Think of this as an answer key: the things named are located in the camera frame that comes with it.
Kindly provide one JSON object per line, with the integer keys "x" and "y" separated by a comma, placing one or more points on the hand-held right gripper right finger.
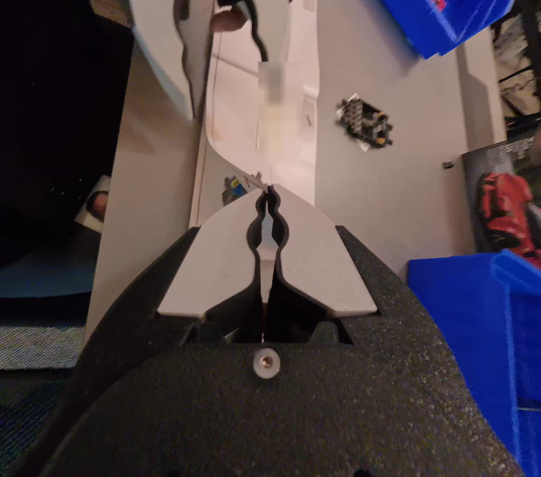
{"x": 325, "y": 270}

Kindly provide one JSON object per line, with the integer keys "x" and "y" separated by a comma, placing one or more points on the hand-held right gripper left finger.
{"x": 215, "y": 265}

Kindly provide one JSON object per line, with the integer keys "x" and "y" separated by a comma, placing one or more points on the lego instruction booklet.
{"x": 236, "y": 113}

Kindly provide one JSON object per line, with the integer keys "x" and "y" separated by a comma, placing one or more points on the black lego assembly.
{"x": 365, "y": 122}

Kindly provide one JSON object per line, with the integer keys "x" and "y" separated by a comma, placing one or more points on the person's left hand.
{"x": 230, "y": 19}

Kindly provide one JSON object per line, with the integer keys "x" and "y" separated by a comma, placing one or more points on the person's black clothing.
{"x": 55, "y": 84}

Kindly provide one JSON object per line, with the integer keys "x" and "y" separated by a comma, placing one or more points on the printed paper sheet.
{"x": 95, "y": 206}

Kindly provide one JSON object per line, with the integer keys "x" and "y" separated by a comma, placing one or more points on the large blue plastic bin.
{"x": 469, "y": 337}

